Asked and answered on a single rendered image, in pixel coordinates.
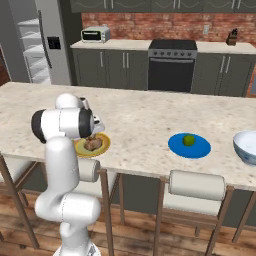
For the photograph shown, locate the white toaster oven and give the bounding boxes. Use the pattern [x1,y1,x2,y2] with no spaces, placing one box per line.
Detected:
[80,25,112,44]

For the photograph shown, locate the wooden stool with white cushion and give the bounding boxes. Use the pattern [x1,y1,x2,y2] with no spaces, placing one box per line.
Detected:
[0,152,42,250]
[152,169,256,256]
[75,158,126,256]

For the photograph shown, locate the yellow plate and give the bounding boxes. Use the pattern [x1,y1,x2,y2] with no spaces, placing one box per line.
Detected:
[73,131,112,159]

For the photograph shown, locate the dark grey base cupboards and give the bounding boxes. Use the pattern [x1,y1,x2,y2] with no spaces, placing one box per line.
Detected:
[190,51,256,99]
[71,46,150,92]

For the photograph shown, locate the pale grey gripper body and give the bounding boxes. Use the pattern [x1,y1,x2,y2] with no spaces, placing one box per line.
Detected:
[92,114,106,135]

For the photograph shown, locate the black oven with hob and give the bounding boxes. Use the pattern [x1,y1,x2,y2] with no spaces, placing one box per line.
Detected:
[147,38,199,94]

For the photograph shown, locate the stainless steel fridge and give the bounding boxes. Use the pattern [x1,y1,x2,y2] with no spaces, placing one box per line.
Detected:
[14,0,84,86]

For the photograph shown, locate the dark grey wall cupboards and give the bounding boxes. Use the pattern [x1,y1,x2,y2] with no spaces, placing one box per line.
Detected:
[69,0,256,15]

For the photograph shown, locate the white and blue bowl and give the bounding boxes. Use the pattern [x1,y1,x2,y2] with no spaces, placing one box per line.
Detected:
[232,130,256,167]

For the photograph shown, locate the brown chicken drumstick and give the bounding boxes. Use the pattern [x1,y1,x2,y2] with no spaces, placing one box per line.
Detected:
[83,135,103,152]

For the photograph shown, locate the blue plate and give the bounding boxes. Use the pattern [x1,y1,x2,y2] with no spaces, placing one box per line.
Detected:
[167,132,212,160]

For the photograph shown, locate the dark fridge door handle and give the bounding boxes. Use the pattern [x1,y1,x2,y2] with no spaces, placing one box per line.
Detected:
[37,9,53,70]

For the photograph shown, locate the green lime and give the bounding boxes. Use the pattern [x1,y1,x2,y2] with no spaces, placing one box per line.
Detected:
[182,133,196,147]

